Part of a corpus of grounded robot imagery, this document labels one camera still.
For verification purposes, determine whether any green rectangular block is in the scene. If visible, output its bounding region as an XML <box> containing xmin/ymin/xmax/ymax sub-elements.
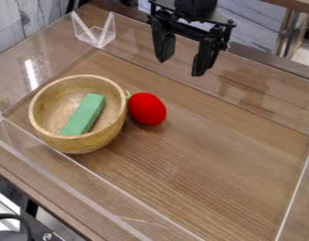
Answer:
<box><xmin>60</xmin><ymin>93</ymin><xmax>105</xmax><ymax>136</ymax></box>

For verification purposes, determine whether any clear acrylic tray wall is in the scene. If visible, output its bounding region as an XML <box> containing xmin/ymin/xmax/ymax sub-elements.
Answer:
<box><xmin>0</xmin><ymin>105</ymin><xmax>309</xmax><ymax>241</ymax></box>

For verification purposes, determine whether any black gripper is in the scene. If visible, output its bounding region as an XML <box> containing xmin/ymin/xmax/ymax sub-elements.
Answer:
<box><xmin>149</xmin><ymin>0</ymin><xmax>236</xmax><ymax>76</ymax></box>

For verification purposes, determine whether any metal table leg frame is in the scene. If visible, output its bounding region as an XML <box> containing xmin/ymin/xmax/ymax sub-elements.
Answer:
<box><xmin>276</xmin><ymin>9</ymin><xmax>309</xmax><ymax>59</ymax></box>

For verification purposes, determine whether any wooden bowl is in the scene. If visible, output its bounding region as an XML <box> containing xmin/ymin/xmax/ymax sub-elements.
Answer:
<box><xmin>29</xmin><ymin>74</ymin><xmax>126</xmax><ymax>153</ymax></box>

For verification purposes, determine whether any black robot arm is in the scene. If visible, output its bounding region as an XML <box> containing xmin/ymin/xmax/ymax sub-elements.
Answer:
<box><xmin>146</xmin><ymin>0</ymin><xmax>236</xmax><ymax>76</ymax></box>

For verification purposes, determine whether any black equipment base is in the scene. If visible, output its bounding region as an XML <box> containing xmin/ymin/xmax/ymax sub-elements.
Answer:
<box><xmin>0</xmin><ymin>201</ymin><xmax>65</xmax><ymax>241</ymax></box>

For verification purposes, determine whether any red fruit with green stem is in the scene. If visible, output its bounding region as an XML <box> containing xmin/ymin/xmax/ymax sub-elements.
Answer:
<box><xmin>125</xmin><ymin>92</ymin><xmax>166</xmax><ymax>125</ymax></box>

